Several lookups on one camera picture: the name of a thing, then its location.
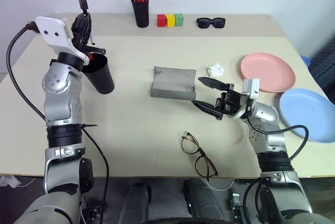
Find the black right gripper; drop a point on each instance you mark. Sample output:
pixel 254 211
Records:
pixel 231 101

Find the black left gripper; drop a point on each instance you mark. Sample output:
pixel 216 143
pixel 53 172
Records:
pixel 77 34

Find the black and white marker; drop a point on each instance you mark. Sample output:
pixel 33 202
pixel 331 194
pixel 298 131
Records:
pixel 83 1

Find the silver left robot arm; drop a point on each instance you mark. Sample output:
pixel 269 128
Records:
pixel 56 103

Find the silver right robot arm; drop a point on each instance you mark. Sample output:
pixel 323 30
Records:
pixel 269 140

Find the plain black cup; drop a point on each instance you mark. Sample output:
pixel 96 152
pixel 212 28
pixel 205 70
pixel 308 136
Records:
pixel 102 77

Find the grey glasses case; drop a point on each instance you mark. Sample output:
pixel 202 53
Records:
pixel 174 80

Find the tortoiseshell glasses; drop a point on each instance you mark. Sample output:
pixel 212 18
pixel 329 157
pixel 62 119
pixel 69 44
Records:
pixel 206 173

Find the crumpled white paper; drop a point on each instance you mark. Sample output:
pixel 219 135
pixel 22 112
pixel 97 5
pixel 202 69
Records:
pixel 216 70

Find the ribbed black pen holder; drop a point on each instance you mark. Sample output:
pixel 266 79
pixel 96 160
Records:
pixel 141 14

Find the pink plate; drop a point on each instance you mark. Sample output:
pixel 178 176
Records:
pixel 267 71

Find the red block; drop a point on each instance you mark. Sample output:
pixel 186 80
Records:
pixel 161 21

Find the black sunglasses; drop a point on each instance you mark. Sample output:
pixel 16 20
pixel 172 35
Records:
pixel 203 23

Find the yellow block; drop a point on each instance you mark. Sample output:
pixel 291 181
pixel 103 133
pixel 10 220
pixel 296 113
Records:
pixel 170 20

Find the green block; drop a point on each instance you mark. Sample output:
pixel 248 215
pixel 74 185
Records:
pixel 179 20

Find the blue plate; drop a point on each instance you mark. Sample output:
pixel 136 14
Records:
pixel 306 111

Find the blue round object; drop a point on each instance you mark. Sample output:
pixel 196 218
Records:
pixel 306 60

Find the dark ribbed object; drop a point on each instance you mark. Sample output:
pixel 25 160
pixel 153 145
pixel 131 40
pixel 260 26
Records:
pixel 323 61

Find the white power strip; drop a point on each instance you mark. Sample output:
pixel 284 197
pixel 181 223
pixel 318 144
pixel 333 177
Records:
pixel 9 182

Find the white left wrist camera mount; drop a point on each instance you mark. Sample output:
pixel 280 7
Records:
pixel 52 29

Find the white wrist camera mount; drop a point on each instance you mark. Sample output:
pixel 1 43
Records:
pixel 252 88
pixel 52 29

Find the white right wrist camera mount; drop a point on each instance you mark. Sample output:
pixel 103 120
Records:
pixel 252 88

